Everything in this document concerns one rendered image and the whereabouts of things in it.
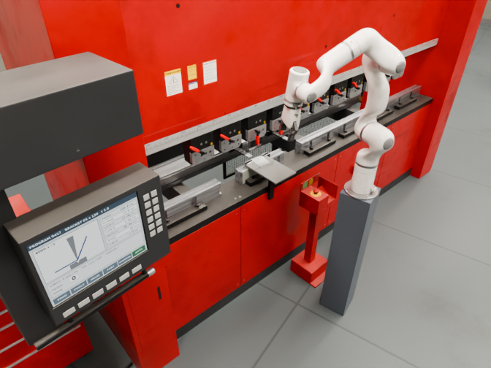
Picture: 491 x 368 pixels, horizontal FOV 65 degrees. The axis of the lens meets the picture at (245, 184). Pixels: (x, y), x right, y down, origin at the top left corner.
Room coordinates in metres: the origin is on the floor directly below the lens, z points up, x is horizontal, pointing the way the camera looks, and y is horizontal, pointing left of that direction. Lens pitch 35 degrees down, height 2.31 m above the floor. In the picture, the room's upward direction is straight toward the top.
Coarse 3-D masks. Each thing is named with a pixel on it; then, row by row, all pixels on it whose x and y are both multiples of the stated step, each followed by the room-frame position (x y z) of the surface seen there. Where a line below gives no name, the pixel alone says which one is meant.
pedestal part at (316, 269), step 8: (296, 256) 2.12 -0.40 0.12; (320, 256) 2.12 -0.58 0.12; (296, 264) 2.06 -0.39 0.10; (304, 264) 2.04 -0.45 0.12; (312, 264) 2.04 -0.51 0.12; (320, 264) 2.04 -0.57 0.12; (296, 272) 2.05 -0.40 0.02; (304, 272) 2.00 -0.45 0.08; (312, 272) 1.96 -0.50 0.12; (320, 272) 2.03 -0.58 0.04; (312, 280) 1.97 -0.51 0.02; (320, 280) 1.98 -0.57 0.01
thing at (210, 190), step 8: (208, 184) 1.89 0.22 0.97; (216, 184) 1.89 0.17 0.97; (192, 192) 1.81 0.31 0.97; (200, 192) 1.81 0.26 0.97; (208, 192) 1.84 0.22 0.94; (216, 192) 1.88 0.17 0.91; (168, 200) 1.73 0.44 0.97; (176, 200) 1.73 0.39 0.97; (184, 200) 1.73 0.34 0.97; (192, 200) 1.82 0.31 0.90; (200, 200) 1.80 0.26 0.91; (208, 200) 1.84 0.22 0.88; (168, 208) 1.66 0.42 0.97; (176, 208) 1.69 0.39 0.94; (184, 208) 1.73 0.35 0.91; (168, 216) 1.66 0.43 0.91
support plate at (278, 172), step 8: (272, 160) 2.12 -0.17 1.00; (256, 168) 2.02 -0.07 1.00; (264, 168) 2.02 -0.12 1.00; (272, 168) 2.02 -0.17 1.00; (280, 168) 2.02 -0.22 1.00; (288, 168) 2.02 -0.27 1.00; (264, 176) 1.93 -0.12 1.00; (272, 176) 1.93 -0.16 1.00; (280, 176) 1.93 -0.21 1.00; (288, 176) 1.93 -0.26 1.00
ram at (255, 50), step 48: (144, 0) 1.67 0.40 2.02; (192, 0) 1.82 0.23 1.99; (240, 0) 2.00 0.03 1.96; (288, 0) 2.22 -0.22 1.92; (336, 0) 2.50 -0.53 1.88; (384, 0) 2.85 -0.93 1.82; (432, 0) 3.32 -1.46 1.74; (144, 48) 1.65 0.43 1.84; (192, 48) 1.81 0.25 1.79; (240, 48) 2.00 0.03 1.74; (288, 48) 2.24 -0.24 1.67; (144, 96) 1.62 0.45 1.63; (192, 96) 1.79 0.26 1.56; (240, 96) 2.00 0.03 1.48; (144, 144) 1.60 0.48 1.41
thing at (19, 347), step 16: (16, 208) 1.61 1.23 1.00; (0, 304) 1.17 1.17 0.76; (0, 320) 1.15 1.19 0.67; (0, 336) 1.13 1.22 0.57; (16, 336) 1.17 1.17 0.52; (64, 336) 1.30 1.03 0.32; (80, 336) 1.35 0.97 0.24; (0, 352) 1.10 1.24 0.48; (16, 352) 1.15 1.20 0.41; (32, 352) 1.18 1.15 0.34; (48, 352) 1.23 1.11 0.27; (64, 352) 1.28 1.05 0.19; (80, 352) 1.33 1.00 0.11
